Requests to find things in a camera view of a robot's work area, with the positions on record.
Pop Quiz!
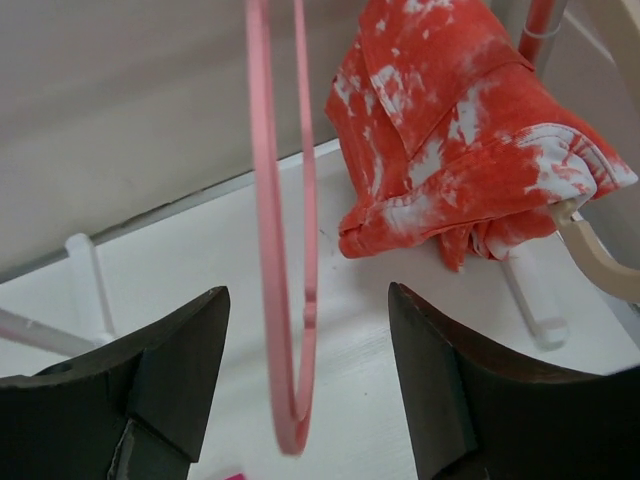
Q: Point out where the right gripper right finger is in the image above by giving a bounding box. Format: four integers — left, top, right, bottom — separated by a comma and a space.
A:
388, 283, 639, 479

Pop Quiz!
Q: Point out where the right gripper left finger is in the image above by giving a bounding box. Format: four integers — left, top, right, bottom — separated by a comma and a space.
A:
1, 286, 230, 479

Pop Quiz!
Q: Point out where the pink plastic hanger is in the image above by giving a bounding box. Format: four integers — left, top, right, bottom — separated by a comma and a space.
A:
243, 0, 321, 456

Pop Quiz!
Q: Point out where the beige wooden hanger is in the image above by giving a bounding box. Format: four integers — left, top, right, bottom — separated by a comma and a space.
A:
549, 199, 639, 304

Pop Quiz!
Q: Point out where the white clothes rack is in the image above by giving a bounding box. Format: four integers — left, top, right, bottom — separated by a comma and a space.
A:
0, 0, 640, 357

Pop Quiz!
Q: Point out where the orange white patterned garment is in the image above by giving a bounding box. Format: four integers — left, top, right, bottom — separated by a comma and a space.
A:
325, 1, 637, 270

